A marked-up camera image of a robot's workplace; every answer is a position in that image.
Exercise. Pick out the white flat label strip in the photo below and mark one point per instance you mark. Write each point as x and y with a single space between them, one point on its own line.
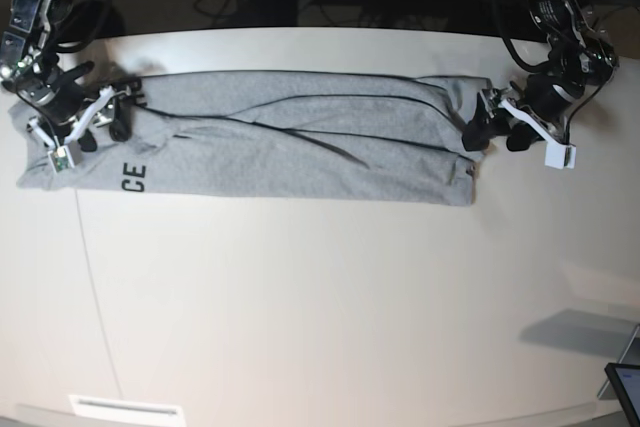
80 403

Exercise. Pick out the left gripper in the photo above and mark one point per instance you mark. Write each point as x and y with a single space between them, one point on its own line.
547 96

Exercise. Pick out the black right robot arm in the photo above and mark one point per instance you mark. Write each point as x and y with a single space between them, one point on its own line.
41 31

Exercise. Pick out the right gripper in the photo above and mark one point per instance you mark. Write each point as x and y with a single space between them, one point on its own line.
59 103

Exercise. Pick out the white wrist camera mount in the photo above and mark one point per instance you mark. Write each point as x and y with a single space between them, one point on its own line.
523 127
63 151

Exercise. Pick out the grey T-shirt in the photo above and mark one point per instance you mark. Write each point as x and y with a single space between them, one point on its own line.
278 134

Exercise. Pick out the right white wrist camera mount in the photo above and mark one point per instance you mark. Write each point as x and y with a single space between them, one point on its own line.
63 151

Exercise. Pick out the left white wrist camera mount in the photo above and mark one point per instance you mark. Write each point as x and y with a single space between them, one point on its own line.
523 127

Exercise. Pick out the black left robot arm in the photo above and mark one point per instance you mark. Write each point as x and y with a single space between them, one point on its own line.
577 52

